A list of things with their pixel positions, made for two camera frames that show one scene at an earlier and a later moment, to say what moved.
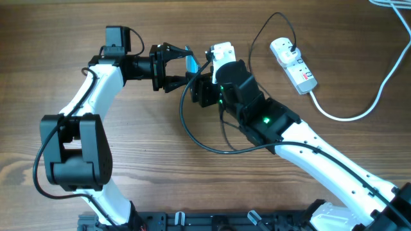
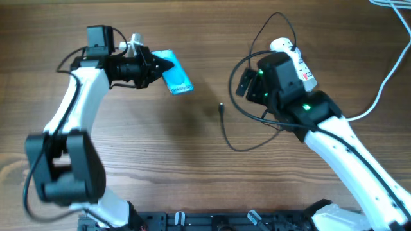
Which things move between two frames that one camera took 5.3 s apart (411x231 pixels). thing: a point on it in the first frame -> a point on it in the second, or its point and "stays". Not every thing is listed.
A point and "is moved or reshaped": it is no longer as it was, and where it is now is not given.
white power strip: (302, 78) stays
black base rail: (207, 221) stays
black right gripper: (202, 89) -> (253, 95)
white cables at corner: (395, 4) stays
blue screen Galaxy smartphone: (191, 65) is moved or reshaped
